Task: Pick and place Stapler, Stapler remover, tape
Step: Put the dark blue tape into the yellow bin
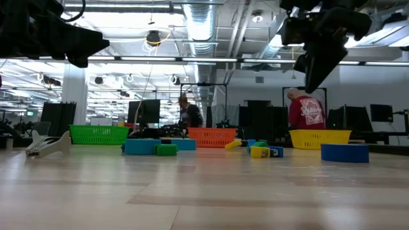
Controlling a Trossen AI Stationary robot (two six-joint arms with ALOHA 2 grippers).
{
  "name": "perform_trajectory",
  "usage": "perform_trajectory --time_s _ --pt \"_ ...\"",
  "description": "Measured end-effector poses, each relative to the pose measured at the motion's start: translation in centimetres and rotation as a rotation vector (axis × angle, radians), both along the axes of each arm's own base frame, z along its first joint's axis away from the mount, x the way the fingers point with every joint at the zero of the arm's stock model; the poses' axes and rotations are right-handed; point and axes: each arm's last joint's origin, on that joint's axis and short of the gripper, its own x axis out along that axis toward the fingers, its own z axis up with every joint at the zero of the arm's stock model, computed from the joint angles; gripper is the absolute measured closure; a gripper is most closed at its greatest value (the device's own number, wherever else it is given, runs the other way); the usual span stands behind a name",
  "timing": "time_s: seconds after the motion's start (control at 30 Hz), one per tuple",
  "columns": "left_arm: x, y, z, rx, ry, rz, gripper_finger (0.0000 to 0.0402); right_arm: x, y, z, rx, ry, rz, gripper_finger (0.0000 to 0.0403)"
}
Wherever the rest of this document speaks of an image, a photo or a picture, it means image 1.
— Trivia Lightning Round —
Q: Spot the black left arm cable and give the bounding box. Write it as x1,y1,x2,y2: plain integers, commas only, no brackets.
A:
60,0,86,23

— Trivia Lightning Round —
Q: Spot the black partition panel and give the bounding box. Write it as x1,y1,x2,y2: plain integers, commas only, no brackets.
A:
40,102,77,137

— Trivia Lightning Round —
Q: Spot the black monitor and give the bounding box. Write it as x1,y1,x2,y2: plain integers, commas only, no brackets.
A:
127,99,161,126
370,103,394,123

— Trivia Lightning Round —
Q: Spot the black cabinet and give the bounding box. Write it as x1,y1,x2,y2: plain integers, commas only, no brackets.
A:
238,100,290,141

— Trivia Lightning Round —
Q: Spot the orange plastic basket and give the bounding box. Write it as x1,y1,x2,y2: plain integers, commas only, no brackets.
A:
187,127,238,149

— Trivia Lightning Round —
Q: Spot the long ceiling light strip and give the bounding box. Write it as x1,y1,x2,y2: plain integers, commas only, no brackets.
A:
88,56,409,67

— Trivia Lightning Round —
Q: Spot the silver ventilation duct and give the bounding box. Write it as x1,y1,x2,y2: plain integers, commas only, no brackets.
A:
182,0,219,122

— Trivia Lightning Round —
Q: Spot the person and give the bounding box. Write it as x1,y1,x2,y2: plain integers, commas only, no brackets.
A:
178,95,204,128
286,88,326,130

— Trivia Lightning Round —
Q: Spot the black ceiling device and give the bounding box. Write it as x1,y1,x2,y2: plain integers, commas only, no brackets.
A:
146,29,162,46

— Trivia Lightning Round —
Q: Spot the white building column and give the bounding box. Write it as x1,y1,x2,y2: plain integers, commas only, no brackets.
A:
61,65,89,125

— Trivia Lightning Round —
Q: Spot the yellow plastic basket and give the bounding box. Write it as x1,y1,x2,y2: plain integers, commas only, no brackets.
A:
289,129,352,150

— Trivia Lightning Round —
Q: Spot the black angled panel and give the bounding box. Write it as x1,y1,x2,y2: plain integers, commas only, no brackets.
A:
327,105,373,132

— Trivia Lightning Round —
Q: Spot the grey staple remover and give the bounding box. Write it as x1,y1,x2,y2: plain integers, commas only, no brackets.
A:
25,130,72,159

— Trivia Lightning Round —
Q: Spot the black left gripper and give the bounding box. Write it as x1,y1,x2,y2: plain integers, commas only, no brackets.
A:
0,0,111,68

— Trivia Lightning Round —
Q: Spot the green plastic basket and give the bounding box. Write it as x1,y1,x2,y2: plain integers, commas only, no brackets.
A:
69,125,130,146

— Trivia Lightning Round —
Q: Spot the black station frame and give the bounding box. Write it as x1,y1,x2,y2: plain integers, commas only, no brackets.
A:
282,86,328,128
180,82,228,128

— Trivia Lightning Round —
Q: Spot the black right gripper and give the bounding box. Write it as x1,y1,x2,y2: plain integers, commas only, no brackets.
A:
281,6,373,94

